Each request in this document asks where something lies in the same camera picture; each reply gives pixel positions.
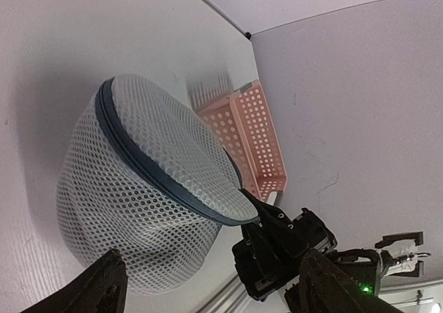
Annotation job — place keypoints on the pink perforated plastic basket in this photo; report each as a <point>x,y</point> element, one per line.
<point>242,123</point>

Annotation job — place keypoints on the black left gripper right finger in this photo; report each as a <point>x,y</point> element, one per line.
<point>323,287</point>

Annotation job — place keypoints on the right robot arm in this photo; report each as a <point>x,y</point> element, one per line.
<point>362,266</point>

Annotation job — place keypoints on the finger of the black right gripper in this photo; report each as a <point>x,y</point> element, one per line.
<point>259,257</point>
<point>274,225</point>

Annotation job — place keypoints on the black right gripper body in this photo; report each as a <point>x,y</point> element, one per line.
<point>310,232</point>

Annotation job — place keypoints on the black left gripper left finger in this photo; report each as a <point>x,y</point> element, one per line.
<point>102,287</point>

